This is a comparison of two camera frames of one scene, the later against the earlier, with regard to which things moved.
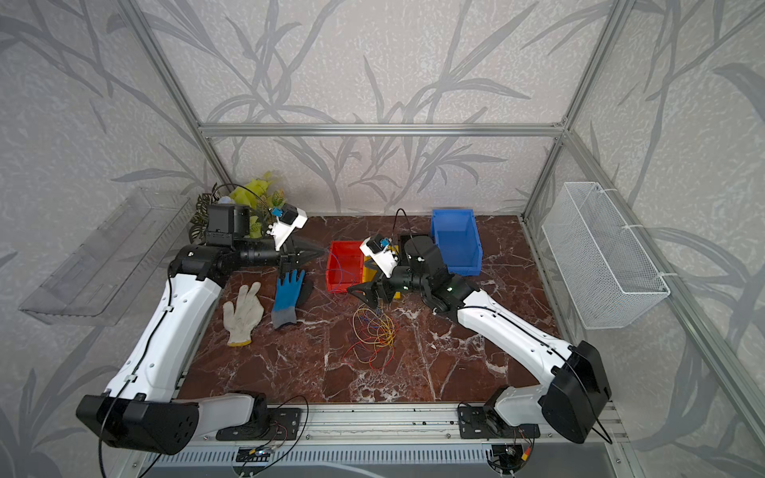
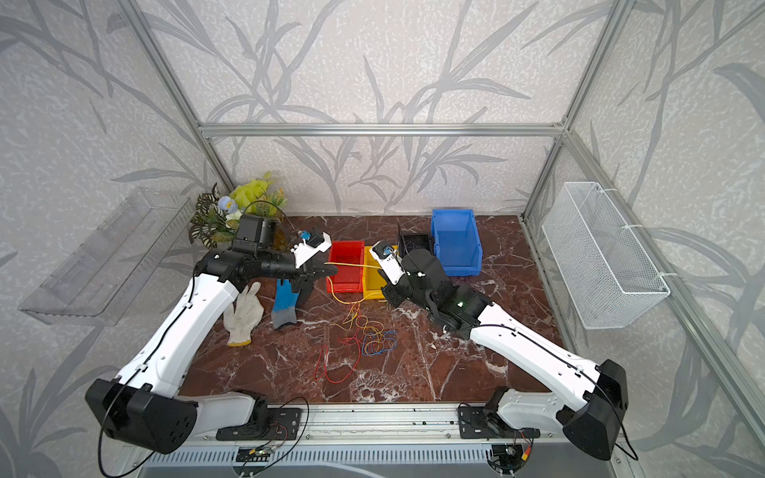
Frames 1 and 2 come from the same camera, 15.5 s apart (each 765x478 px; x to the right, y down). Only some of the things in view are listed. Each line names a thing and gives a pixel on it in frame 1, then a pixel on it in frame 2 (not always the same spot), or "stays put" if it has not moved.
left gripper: x=297 y=258 → x=304 y=273
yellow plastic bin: x=371 y=272 stays put
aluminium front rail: x=386 y=425 stays put
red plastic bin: x=345 y=265 stays put
